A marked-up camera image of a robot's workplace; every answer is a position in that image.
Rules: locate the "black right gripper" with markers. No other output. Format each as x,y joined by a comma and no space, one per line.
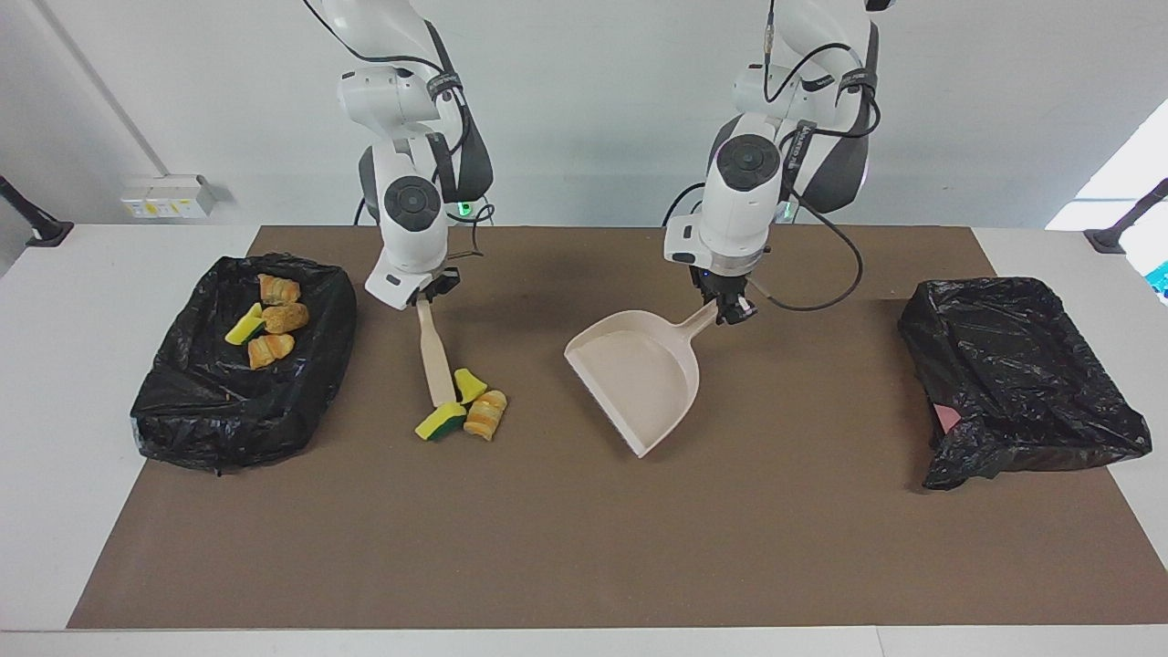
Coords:
443,278

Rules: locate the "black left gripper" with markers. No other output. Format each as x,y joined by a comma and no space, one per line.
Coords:
725,278

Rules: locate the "beige hand brush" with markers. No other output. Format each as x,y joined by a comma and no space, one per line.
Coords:
433,356

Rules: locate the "yellow green sponge piece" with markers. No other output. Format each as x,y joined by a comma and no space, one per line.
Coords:
441,422
245,324
470,385

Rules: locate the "beige plastic dustpan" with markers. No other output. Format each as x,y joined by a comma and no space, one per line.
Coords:
639,383

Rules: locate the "toy croissant bread piece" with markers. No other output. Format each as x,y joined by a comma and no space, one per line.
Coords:
271,349
485,414
278,289

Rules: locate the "brown toy bread nugget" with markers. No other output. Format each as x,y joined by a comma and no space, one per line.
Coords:
285,317

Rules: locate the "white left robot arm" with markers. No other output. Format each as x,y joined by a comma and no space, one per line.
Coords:
744,219

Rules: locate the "black trash bag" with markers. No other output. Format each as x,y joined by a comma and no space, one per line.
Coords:
1013,383
219,411

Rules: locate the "pink plastic bin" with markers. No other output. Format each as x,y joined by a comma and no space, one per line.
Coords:
947,418

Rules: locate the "green lit connector box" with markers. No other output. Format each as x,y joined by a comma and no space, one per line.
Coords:
465,209

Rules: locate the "brown table mat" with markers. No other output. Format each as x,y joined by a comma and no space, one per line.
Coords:
584,566

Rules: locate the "black clamp stand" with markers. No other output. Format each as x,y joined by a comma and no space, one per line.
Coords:
41,228
1109,239

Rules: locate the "cyan object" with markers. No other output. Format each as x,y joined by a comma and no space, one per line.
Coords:
1162,278

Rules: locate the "white wall socket box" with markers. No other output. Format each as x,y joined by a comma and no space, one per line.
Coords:
164,201

